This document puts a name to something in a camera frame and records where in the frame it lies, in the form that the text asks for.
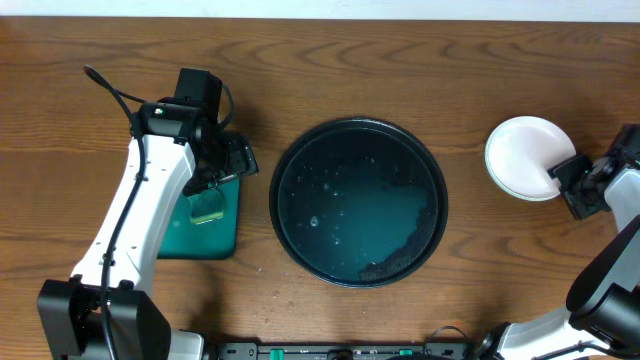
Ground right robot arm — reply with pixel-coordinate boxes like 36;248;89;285
471;150;639;359

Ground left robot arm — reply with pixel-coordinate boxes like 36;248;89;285
37;102;258;359

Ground green yellow sponge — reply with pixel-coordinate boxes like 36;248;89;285
188;189;226;225

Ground round black tray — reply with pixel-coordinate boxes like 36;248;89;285
269;118;449;288

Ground black tray with green water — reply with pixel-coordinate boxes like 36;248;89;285
158;180;240;260

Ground black rail at table edge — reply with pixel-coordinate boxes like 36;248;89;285
211;342;491;360

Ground white plate with green stain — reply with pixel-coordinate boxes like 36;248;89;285
484;116;576;202

